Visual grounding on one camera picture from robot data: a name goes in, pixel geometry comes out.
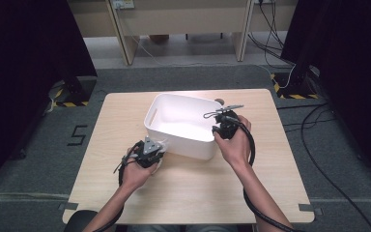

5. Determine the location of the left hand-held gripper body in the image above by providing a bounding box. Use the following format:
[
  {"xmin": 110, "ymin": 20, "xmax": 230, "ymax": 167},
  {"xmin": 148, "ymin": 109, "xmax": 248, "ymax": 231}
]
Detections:
[{"xmin": 130, "ymin": 135, "xmax": 166, "ymax": 169}]

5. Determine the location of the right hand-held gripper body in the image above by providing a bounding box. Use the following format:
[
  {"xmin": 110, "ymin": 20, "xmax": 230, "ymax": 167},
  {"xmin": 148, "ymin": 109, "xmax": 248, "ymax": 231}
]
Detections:
[{"xmin": 203, "ymin": 103, "xmax": 244, "ymax": 141}]

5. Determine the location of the white plastic bin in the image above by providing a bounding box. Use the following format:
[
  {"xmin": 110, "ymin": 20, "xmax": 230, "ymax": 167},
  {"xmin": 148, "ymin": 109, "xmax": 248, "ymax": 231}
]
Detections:
[{"xmin": 143, "ymin": 93, "xmax": 223, "ymax": 161}]

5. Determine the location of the person's left hand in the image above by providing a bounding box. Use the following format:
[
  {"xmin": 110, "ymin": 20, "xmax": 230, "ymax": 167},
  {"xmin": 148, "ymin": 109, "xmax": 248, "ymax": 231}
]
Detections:
[{"xmin": 121, "ymin": 147, "xmax": 160, "ymax": 193}]

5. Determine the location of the person's right hand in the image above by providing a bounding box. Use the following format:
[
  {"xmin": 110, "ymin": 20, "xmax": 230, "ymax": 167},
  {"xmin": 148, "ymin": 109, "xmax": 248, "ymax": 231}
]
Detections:
[{"xmin": 214, "ymin": 115, "xmax": 254, "ymax": 169}]

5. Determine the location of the striped black stand base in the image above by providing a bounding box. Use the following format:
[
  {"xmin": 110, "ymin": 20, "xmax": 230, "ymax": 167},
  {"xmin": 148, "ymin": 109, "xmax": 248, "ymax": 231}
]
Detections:
[
  {"xmin": 52, "ymin": 75, "xmax": 98, "ymax": 108},
  {"xmin": 270, "ymin": 71, "xmax": 320, "ymax": 101}
]

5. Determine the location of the grey tape strip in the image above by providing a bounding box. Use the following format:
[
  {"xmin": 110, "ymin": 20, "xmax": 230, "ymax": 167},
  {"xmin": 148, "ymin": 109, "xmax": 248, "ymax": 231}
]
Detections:
[
  {"xmin": 299, "ymin": 203, "xmax": 323, "ymax": 217},
  {"xmin": 58, "ymin": 202, "xmax": 79, "ymax": 212}
]

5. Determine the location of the beige desk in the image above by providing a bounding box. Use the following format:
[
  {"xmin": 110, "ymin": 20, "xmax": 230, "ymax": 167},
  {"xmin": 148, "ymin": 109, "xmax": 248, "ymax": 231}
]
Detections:
[{"xmin": 105, "ymin": 0, "xmax": 255, "ymax": 67}]

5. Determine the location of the dark curtain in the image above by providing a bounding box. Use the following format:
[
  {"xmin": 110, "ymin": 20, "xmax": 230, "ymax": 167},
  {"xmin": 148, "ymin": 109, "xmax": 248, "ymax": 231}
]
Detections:
[
  {"xmin": 279, "ymin": 0, "xmax": 371, "ymax": 191},
  {"xmin": 0, "ymin": 0, "xmax": 98, "ymax": 195}
]

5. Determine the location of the long black floor cable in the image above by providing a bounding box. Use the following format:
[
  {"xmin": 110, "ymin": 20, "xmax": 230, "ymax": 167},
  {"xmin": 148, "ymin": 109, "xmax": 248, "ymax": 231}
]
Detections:
[{"xmin": 300, "ymin": 102, "xmax": 371, "ymax": 232}]

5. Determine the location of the black cable bundle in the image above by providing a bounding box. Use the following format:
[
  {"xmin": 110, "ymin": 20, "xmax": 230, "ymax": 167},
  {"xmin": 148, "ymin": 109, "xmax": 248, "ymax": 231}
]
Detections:
[{"xmin": 247, "ymin": 0, "xmax": 296, "ymax": 70}]

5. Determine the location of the wall power outlet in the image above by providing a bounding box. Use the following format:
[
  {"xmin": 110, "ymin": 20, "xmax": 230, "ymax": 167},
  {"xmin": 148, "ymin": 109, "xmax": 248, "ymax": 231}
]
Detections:
[{"xmin": 111, "ymin": 0, "xmax": 135, "ymax": 10}]

